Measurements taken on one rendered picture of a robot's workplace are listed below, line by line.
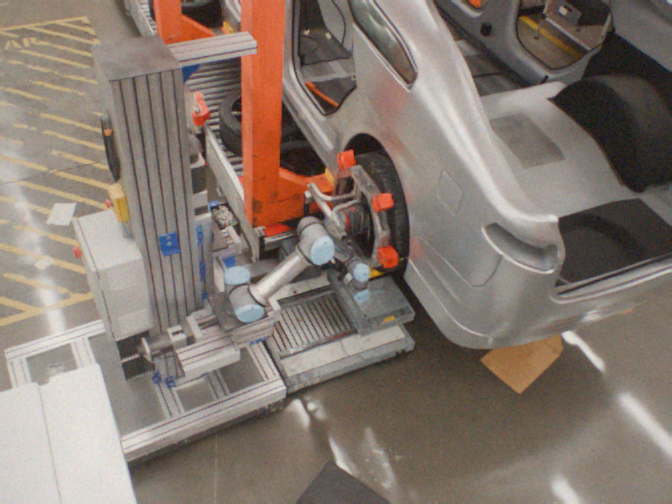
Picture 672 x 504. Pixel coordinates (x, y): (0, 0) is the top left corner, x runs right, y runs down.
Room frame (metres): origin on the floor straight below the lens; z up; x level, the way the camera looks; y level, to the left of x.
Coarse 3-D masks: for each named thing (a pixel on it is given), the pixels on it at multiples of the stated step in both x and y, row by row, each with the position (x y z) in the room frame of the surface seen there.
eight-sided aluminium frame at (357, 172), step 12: (348, 168) 2.72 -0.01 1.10; (360, 168) 2.72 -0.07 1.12; (336, 180) 2.82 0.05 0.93; (360, 180) 2.62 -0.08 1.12; (336, 192) 2.82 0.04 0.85; (372, 192) 2.54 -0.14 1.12; (336, 204) 2.83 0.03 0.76; (372, 216) 2.47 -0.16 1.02; (384, 216) 2.47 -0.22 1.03; (384, 228) 2.44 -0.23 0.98; (384, 240) 2.42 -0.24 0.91; (360, 252) 2.60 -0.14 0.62; (372, 264) 2.40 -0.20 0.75
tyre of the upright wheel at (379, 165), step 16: (368, 160) 2.74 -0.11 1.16; (384, 160) 2.74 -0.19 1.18; (384, 176) 2.61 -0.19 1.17; (384, 192) 2.56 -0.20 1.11; (400, 192) 2.55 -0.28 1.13; (400, 208) 2.49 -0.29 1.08; (400, 224) 2.43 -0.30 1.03; (400, 240) 2.40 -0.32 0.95; (368, 256) 2.60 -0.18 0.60; (400, 256) 2.39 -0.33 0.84; (384, 272) 2.45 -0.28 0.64
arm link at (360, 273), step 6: (354, 264) 2.16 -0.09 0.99; (360, 264) 2.14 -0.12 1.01; (348, 270) 2.15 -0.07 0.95; (354, 270) 2.10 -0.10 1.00; (360, 270) 2.10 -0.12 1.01; (366, 270) 2.11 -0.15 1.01; (354, 276) 2.09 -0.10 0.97; (360, 276) 2.08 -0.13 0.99; (366, 276) 2.09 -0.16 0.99; (354, 282) 2.09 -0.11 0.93; (360, 282) 2.08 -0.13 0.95; (366, 282) 2.09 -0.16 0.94; (360, 288) 2.08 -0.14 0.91
